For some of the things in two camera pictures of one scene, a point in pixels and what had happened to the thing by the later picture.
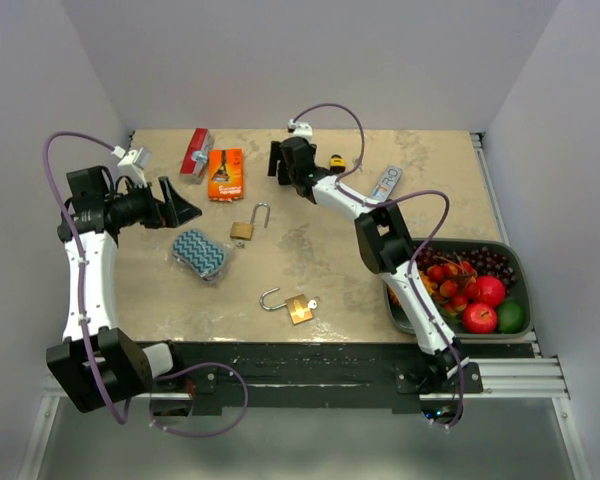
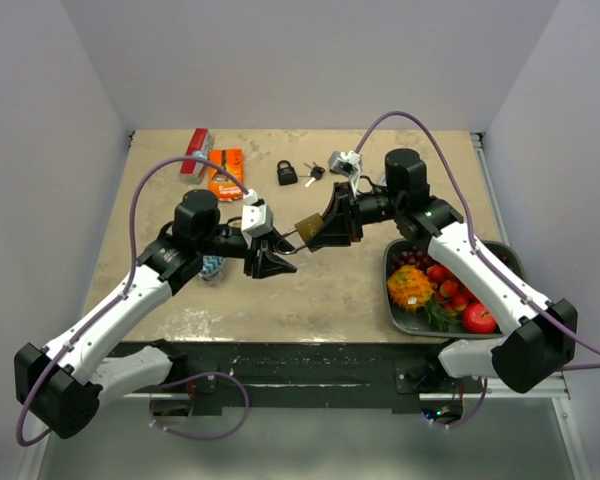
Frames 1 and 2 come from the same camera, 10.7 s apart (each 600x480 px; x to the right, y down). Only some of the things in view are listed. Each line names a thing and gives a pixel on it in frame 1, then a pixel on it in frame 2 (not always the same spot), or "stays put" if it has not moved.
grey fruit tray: (521, 290) stays put
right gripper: (275, 150) → (342, 219)
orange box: (225, 174) stays put
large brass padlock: (298, 306) → (308, 230)
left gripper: (170, 213) → (266, 264)
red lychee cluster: (457, 284) stays put
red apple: (479, 318) stays put
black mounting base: (319, 373) stays put
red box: (196, 158) stays put
